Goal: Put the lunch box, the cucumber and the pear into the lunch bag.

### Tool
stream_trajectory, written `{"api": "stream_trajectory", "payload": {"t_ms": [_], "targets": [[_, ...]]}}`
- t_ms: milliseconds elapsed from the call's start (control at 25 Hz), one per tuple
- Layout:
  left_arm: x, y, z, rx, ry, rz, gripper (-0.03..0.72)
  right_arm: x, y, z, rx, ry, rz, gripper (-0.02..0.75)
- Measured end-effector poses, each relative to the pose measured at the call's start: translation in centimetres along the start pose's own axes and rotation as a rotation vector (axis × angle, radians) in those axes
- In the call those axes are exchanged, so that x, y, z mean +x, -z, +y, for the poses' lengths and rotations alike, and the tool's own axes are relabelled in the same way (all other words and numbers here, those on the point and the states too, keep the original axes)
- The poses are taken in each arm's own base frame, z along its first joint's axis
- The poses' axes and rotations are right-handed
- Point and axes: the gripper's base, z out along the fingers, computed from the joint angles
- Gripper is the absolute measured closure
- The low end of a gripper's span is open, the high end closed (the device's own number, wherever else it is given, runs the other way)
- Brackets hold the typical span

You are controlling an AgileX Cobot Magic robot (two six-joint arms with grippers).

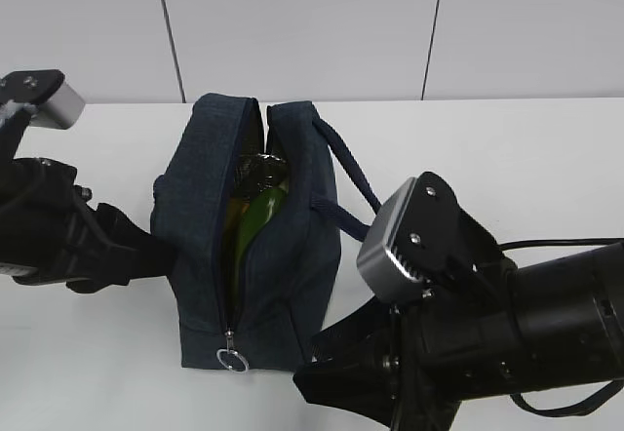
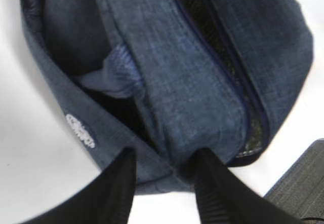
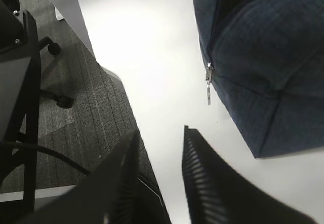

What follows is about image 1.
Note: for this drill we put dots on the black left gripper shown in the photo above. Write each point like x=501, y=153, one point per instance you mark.
x=51, y=235

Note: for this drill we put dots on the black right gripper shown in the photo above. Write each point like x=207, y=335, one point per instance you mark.
x=456, y=340

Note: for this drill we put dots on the dark navy lunch bag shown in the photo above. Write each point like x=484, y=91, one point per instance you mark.
x=229, y=151

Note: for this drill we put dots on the green cucumber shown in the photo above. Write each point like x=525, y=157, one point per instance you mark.
x=257, y=214

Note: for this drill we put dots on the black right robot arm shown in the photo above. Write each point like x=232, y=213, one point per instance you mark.
x=553, y=324

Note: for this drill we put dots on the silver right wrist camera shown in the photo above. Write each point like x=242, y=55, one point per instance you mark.
x=421, y=239

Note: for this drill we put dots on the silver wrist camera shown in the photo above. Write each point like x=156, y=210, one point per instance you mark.
x=421, y=239
x=37, y=98

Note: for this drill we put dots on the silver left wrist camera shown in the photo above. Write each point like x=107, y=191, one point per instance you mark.
x=37, y=98

